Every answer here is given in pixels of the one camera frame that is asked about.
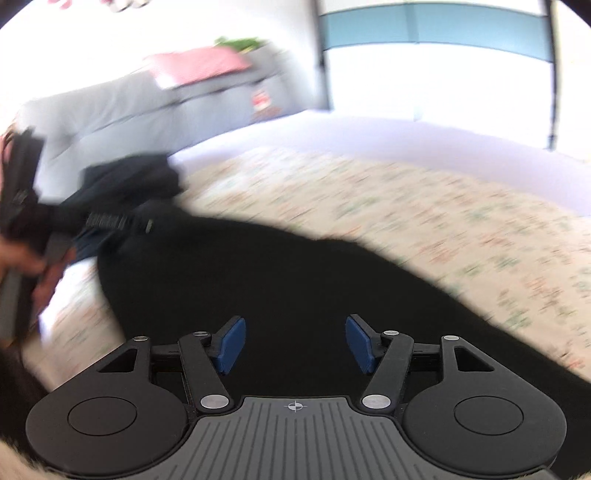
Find black pants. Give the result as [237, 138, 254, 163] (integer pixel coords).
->
[97, 203, 591, 400]

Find dark clothes pile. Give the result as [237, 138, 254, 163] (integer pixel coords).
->
[60, 154, 190, 264]

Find white and blue wardrobe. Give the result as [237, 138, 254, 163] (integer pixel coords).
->
[318, 0, 560, 149]

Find floral bed sheet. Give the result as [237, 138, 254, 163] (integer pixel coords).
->
[28, 147, 591, 393]

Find fuzzy beige clothing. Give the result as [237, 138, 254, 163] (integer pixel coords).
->
[0, 443, 51, 480]

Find green plush toy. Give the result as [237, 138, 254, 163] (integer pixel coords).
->
[213, 37, 272, 52]

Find grey headboard cushion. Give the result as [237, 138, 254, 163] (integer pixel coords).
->
[18, 48, 324, 185]

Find person's left hand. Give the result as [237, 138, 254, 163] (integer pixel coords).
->
[0, 237, 77, 319]

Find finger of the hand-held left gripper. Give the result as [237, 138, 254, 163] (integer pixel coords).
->
[69, 205, 155, 241]

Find pink pillow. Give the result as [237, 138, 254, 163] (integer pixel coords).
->
[145, 46, 254, 89]

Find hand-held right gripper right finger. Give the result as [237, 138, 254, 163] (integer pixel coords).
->
[345, 314, 539, 411]

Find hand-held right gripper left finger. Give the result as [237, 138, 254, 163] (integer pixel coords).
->
[54, 316, 246, 414]

